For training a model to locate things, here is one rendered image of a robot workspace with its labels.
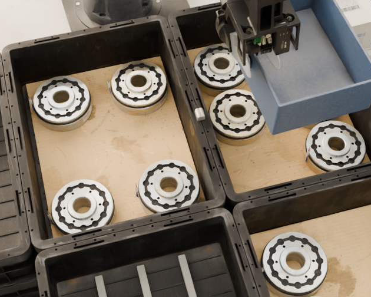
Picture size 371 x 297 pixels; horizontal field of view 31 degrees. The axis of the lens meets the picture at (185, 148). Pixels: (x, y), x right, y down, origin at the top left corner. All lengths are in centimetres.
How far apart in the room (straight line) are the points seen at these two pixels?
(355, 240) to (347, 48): 33
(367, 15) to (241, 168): 48
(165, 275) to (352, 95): 41
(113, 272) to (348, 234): 39
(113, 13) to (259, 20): 70
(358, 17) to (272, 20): 70
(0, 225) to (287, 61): 54
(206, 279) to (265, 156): 25
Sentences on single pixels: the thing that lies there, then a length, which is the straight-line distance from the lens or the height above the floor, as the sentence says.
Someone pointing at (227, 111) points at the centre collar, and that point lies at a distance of 117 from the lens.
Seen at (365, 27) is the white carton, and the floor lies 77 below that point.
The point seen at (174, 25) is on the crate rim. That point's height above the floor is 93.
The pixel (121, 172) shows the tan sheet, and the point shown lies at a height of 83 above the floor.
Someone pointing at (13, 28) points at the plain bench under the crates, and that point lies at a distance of 156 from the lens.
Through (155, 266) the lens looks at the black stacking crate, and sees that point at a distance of 108.
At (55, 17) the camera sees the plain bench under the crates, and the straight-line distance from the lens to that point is 156.
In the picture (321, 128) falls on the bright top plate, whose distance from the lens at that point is 119.
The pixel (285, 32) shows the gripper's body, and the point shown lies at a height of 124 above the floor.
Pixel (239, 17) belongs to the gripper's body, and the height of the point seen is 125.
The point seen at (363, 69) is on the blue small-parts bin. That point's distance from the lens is 96.
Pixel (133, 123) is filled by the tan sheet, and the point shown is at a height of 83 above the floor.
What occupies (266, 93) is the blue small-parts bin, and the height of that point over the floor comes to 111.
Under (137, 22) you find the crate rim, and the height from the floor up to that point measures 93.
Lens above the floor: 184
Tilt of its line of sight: 59 degrees down
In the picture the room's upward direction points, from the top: straight up
